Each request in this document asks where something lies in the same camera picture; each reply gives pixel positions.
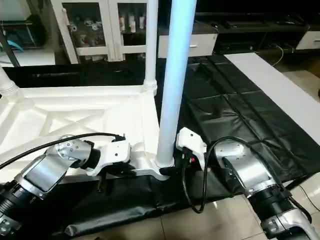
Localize white plastic table top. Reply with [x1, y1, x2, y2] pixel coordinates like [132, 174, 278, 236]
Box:
[0, 84, 177, 184]

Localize white plastic table leg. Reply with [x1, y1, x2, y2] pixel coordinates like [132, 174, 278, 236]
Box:
[143, 0, 160, 94]
[0, 66, 22, 102]
[153, 0, 197, 169]

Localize black table mat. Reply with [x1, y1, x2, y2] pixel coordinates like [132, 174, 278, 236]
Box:
[0, 54, 320, 238]

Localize white flat board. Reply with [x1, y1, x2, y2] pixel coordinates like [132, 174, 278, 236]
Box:
[224, 52, 320, 157]

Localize white drawer unit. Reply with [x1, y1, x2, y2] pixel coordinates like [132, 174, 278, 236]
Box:
[158, 33, 219, 59]

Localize black metal table leg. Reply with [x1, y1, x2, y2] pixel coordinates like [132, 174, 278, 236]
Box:
[286, 174, 320, 192]

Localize dark TV stand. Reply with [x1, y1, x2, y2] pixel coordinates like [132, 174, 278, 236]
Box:
[194, 12, 320, 54]

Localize white glass door cabinet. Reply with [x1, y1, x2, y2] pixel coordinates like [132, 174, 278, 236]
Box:
[49, 0, 152, 64]

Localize blue plastic stool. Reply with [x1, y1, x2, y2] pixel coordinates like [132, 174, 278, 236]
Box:
[0, 39, 24, 54]

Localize small white side cabinet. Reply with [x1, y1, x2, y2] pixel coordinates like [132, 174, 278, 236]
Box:
[295, 30, 320, 51]

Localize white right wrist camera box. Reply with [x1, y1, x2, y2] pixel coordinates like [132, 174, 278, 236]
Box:
[175, 127, 208, 172]

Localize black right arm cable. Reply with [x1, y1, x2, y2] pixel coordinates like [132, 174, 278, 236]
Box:
[180, 135, 274, 214]

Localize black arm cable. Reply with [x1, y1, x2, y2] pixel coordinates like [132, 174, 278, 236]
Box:
[0, 132, 127, 169]
[180, 135, 274, 214]

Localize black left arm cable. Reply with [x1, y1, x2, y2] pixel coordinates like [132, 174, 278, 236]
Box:
[0, 132, 127, 169]

